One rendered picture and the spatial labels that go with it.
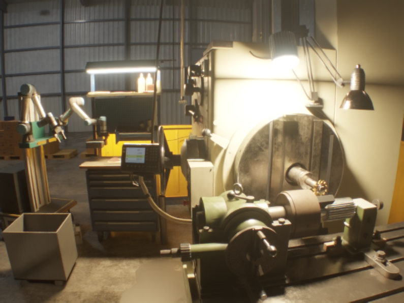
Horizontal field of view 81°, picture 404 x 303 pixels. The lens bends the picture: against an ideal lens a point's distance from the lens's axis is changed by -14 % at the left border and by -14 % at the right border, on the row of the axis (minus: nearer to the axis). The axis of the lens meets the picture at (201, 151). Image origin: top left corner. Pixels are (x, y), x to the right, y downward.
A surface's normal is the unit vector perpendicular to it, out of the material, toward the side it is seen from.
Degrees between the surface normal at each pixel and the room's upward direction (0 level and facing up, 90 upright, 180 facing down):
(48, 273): 90
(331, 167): 90
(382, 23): 90
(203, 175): 90
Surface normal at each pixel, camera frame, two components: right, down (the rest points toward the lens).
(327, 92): 0.15, 0.19
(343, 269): 0.00, -0.98
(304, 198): 0.07, -0.77
